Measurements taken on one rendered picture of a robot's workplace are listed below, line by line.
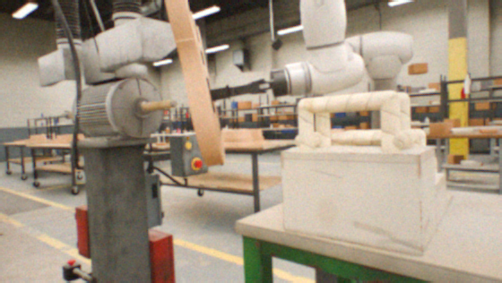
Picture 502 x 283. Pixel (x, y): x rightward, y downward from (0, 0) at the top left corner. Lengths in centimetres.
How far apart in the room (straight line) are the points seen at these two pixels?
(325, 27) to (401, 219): 49
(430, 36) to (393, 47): 1081
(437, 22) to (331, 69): 1143
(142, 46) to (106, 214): 78
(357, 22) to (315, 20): 1221
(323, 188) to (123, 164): 111
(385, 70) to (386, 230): 90
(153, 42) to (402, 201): 91
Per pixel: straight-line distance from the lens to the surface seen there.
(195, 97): 74
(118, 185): 160
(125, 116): 143
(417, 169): 61
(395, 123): 63
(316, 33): 88
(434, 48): 1214
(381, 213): 64
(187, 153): 159
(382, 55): 143
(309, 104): 68
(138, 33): 120
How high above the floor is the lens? 117
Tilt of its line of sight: 3 degrees down
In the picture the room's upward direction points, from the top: 3 degrees counter-clockwise
